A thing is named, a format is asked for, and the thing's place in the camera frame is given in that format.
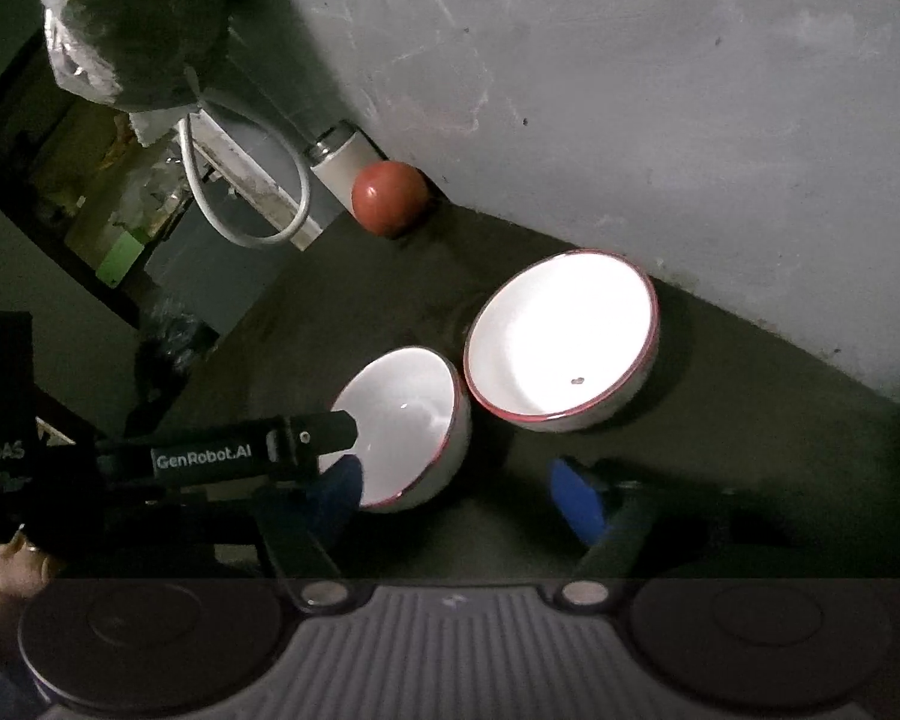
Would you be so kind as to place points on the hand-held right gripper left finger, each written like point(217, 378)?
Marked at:
point(337, 495)

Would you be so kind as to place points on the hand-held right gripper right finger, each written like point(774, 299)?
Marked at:
point(577, 499)

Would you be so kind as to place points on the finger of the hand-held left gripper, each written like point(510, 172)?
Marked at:
point(300, 441)

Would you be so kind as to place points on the white red-rimmed bowl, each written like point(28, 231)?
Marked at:
point(562, 330)
point(405, 420)

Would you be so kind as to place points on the person's left hand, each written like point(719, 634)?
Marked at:
point(11, 570)

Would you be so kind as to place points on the black plastic bag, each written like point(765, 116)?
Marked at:
point(176, 345)

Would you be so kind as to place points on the green box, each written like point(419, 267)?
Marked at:
point(120, 259)

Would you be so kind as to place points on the grey cabinet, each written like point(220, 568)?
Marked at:
point(202, 262)

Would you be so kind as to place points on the red tomato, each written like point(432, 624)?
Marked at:
point(388, 199)

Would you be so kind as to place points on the white canister with steel lid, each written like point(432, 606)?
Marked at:
point(341, 165)

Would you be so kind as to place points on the clear plastic bag of greens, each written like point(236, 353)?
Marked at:
point(120, 22)

